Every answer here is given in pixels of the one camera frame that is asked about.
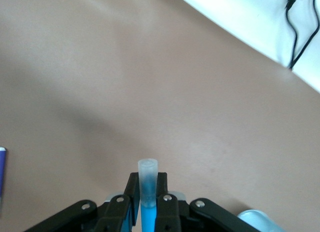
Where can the blue marker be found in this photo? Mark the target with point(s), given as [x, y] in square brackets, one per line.
[148, 192]

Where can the purple marker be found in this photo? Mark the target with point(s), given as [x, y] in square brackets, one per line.
[2, 179]

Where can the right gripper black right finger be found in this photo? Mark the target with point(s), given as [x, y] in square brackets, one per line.
[175, 217]

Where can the light blue mesh cup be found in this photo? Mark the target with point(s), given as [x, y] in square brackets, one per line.
[260, 220]

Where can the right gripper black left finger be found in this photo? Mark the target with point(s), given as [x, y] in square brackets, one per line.
[112, 217]

